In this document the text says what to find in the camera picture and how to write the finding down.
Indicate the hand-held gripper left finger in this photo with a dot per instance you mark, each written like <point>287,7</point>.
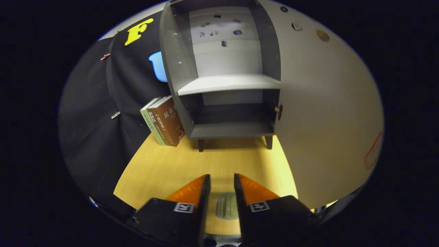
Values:
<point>204,212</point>

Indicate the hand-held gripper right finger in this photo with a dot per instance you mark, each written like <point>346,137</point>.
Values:
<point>241,212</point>

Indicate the beige cabinet door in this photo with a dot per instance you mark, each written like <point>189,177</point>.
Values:
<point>325,120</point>

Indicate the brown book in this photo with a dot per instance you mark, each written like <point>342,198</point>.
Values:
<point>158,128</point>
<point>169,120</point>

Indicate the white clothes peg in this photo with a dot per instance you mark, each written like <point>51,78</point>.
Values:
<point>115,115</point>

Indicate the black backdrop cloth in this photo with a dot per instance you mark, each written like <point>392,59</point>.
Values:
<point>89,137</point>

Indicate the grey cabinet body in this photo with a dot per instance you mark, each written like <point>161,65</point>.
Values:
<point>171,61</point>

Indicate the red clothes peg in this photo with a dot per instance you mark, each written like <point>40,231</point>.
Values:
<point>105,56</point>

